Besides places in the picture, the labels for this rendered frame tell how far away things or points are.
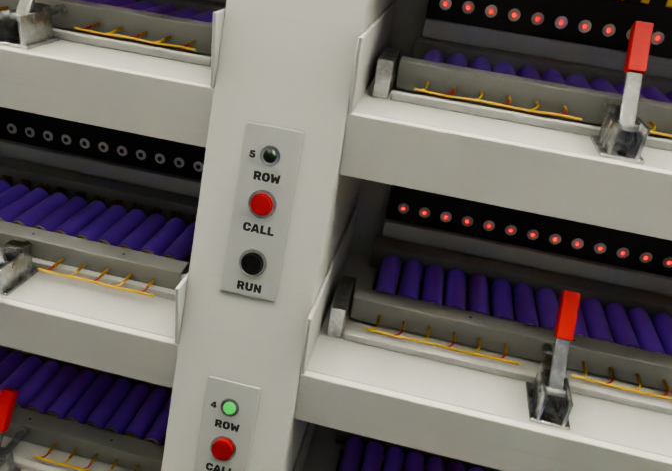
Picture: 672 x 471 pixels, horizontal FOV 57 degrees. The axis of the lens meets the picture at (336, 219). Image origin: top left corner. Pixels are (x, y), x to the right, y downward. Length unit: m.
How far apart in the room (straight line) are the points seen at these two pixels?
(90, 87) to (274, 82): 0.14
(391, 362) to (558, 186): 0.18
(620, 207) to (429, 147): 0.13
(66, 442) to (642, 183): 0.53
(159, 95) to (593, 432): 0.39
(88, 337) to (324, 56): 0.28
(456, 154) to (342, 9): 0.12
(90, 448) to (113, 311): 0.17
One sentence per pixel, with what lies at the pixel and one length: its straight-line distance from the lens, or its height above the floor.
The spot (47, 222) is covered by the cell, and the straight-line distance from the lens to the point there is 0.61.
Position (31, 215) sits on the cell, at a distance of 0.62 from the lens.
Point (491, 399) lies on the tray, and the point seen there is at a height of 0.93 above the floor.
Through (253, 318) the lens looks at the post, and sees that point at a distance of 0.45.
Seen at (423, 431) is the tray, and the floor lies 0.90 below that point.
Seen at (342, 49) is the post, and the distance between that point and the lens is 0.42.
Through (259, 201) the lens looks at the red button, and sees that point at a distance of 0.43.
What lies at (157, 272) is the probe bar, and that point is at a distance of 0.53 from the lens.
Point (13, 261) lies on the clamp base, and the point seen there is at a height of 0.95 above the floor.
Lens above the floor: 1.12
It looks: 11 degrees down
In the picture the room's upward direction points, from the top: 10 degrees clockwise
